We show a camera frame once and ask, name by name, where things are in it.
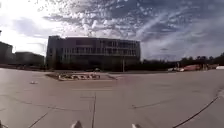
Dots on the row of trees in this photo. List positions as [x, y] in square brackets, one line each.
[200, 61]

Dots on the white vehicle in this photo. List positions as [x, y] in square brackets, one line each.
[175, 69]

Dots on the grey concrete slab plaza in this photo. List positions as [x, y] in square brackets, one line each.
[133, 95]

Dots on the dark wide multi-storey building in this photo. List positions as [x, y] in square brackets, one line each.
[93, 51]

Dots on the robot's own part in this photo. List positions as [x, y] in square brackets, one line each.
[77, 125]
[135, 126]

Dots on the flower bed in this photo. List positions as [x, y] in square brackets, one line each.
[80, 76]

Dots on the low dark building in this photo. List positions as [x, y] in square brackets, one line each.
[30, 59]

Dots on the white low structure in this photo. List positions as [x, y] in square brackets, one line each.
[220, 67]

